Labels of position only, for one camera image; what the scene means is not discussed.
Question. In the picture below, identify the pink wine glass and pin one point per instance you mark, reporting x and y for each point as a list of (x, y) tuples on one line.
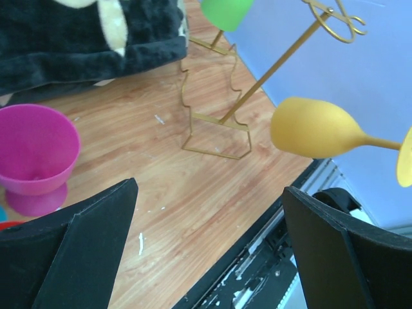
[(39, 149)]

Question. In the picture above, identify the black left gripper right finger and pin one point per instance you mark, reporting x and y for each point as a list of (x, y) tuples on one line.
[(344, 262)]

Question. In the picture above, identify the orange wine glass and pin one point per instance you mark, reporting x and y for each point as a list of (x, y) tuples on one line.
[(319, 129)]

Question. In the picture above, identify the gold wire glass rack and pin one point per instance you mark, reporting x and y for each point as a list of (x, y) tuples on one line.
[(321, 13)]

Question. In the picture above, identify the red wine glass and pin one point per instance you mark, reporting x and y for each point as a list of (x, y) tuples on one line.
[(9, 224)]

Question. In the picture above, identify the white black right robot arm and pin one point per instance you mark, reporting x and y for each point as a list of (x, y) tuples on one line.
[(341, 200)]

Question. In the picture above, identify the green wine glass row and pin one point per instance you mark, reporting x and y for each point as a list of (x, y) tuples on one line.
[(226, 15)]

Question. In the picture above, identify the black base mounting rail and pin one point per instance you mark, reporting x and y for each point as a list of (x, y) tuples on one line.
[(255, 272)]

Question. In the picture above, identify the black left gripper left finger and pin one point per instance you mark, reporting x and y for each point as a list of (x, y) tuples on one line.
[(69, 258)]

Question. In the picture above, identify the black floral plush pillow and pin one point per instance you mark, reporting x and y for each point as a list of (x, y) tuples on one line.
[(55, 48)]

